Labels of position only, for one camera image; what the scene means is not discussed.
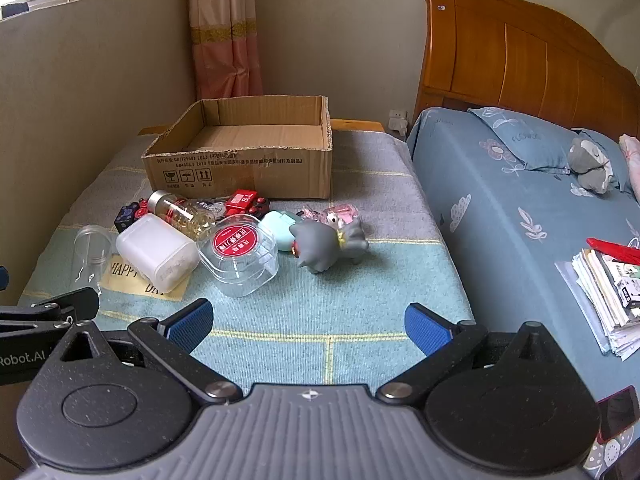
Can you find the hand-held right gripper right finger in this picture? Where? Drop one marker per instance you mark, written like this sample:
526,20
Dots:
425,330

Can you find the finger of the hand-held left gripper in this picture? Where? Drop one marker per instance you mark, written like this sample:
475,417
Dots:
60,305
3,278

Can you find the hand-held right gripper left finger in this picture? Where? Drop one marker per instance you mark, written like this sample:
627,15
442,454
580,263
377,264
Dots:
192,322

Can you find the clear plastic bottle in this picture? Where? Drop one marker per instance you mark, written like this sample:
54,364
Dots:
90,250

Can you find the white plastic container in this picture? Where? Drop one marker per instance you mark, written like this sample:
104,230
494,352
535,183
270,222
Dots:
155,255

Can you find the clear container with red label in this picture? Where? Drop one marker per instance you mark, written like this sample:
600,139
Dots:
237,245

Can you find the blue and black toy train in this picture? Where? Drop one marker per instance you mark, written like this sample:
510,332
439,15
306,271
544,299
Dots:
127,215

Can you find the glass bottle of gold capsules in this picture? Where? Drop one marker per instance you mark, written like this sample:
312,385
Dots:
175,210

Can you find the mint green case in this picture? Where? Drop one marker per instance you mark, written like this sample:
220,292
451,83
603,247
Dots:
275,227

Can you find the red toy train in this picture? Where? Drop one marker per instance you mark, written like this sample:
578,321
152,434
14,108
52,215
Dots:
242,200

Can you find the grey cat figurine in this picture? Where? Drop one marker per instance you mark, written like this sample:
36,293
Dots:
315,245

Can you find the brown cardboard box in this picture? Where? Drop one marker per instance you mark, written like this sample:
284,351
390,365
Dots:
250,170

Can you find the grey and teal printed blanket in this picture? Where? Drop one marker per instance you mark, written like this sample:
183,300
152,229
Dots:
350,285

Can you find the clear plastic packet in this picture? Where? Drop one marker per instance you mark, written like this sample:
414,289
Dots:
207,206

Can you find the pink charm packet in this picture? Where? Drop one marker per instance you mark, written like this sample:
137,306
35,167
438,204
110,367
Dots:
340,215

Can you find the stack of papers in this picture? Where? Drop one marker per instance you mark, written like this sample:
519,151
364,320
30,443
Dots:
600,300

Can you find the red plastic tool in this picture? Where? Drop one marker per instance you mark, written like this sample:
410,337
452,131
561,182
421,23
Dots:
615,249

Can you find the phone with red case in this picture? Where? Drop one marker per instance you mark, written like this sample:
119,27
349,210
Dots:
620,410

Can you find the blue floral pillow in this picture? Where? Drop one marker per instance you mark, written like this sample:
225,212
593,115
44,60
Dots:
525,140

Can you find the grey plush toy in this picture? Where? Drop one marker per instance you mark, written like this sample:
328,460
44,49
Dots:
587,160

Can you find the pink cloth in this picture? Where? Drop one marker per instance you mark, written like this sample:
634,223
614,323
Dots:
634,160

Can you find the wooden headboard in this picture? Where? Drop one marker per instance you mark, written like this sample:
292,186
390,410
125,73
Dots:
500,60

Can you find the pink curtain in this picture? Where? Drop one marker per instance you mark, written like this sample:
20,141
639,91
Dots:
225,35

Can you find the white wall plug adapter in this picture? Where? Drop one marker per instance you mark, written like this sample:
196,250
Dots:
398,120

